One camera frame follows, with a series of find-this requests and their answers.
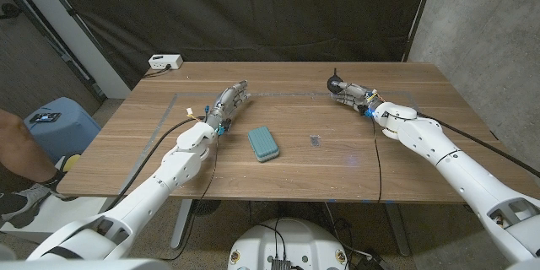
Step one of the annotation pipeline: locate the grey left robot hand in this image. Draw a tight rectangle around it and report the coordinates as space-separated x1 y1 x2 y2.
203 78 252 136

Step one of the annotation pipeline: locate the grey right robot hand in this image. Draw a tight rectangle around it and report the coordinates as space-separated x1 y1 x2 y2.
331 79 384 118

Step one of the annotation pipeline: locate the teal rectangular sponge block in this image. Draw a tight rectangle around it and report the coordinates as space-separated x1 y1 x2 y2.
247 125 281 164

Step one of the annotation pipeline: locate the grey tape outline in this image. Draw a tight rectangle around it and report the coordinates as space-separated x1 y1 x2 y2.
121 91 478 202

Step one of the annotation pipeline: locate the white power strip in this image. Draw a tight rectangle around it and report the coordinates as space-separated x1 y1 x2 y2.
148 53 184 71

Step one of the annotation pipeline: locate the black backdrop cloth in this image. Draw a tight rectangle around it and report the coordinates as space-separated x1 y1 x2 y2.
41 0 429 89

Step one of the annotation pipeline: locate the black round floor fan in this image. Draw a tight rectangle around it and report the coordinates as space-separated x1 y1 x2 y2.
192 199 223 217

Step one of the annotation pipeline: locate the black backdrop stand pole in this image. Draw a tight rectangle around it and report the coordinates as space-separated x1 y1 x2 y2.
402 0 439 62

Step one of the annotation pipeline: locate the grey table leg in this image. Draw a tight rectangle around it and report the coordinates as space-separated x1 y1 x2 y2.
170 198 195 250
383 202 411 257

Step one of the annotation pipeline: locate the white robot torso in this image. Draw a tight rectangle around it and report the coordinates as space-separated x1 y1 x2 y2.
227 218 350 270

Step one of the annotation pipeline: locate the yellow round object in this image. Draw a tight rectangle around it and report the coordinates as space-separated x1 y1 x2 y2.
61 154 81 174

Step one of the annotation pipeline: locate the white pillar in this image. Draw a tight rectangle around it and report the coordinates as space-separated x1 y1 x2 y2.
6 0 132 100

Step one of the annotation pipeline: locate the black slanted stand bar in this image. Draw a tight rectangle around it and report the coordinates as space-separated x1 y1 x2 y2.
0 0 106 102

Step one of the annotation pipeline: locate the black phone with pattern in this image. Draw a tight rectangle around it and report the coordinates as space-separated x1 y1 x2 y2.
29 111 62 124

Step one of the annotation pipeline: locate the white floor platform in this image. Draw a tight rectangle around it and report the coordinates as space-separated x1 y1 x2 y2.
0 193 115 244

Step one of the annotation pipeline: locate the person's bare leg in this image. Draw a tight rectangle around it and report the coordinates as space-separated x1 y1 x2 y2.
0 109 54 182

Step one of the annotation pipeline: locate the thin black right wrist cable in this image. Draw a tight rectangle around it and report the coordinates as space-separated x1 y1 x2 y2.
370 116 384 203

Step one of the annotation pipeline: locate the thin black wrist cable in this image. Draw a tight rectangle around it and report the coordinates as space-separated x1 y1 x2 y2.
370 116 384 203
159 132 220 262

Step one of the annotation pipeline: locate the black power strip cable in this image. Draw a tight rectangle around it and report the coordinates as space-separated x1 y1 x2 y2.
143 65 173 79

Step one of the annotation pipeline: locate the thin black left wrist cable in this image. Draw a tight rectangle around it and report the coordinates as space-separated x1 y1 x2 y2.
159 132 220 262

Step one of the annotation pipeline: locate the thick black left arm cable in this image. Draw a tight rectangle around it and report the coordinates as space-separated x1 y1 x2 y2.
100 116 206 212

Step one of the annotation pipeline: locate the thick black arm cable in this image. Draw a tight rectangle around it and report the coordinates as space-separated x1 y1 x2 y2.
417 111 540 178
100 116 206 212

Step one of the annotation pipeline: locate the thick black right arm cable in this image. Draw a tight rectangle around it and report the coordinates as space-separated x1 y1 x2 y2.
417 111 540 178

